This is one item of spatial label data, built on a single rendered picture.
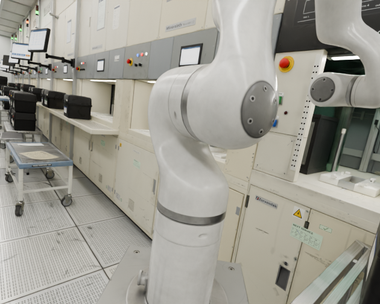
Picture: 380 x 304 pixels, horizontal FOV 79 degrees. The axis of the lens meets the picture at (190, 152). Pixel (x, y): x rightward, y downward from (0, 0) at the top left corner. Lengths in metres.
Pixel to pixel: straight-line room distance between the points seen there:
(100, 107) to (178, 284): 3.37
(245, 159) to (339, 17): 0.72
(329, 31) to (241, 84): 0.41
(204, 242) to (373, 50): 0.52
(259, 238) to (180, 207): 0.88
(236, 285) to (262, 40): 0.47
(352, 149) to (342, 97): 1.23
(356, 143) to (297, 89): 0.92
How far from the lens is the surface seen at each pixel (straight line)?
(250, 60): 0.31
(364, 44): 0.65
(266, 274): 1.25
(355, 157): 1.91
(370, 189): 1.19
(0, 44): 13.83
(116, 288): 0.53
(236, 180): 1.22
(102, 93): 3.66
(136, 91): 2.18
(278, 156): 1.09
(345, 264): 0.82
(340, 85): 0.67
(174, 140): 0.39
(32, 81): 7.99
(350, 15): 0.67
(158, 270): 0.43
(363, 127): 1.90
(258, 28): 0.36
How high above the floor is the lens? 1.12
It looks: 11 degrees down
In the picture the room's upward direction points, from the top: 8 degrees clockwise
